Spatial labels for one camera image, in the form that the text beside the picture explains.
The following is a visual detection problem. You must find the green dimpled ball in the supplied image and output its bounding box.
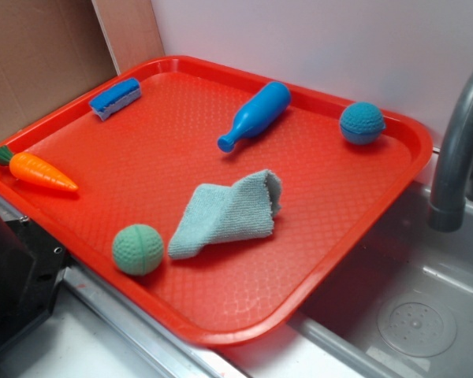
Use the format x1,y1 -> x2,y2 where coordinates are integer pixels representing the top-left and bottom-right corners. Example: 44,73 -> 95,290
112,224 -> 164,276

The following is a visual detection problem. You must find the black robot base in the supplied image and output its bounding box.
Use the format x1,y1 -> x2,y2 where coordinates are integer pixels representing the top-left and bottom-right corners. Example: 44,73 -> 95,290
0,215 -> 66,353

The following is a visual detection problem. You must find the blue dimpled ball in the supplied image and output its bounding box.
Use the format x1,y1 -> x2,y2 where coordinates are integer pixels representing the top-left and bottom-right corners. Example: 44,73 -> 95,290
339,102 -> 386,146

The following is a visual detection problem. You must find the red plastic tray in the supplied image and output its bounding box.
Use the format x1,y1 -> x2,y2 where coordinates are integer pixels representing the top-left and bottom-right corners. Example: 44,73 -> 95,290
0,57 -> 433,347

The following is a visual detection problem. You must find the light teal cloth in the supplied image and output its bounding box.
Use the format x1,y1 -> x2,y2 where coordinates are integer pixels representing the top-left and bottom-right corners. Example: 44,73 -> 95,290
168,169 -> 282,260

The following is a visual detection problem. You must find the blue toy bottle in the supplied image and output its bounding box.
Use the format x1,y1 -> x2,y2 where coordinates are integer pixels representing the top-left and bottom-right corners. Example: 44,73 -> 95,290
217,82 -> 292,153

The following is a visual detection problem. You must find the blue white sponge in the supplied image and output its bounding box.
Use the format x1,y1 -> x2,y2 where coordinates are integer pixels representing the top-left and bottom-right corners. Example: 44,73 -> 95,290
89,78 -> 142,121

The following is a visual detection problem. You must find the grey toy sink basin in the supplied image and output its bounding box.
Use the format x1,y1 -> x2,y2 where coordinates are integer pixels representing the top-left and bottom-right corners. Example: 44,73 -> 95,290
222,184 -> 473,377

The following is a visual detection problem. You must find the grey sink faucet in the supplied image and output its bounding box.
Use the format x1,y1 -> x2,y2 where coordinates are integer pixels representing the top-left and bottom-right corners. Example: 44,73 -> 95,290
427,73 -> 473,232

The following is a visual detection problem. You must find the orange toy carrot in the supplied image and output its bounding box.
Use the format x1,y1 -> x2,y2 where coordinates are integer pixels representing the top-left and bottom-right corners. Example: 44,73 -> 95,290
0,145 -> 79,192

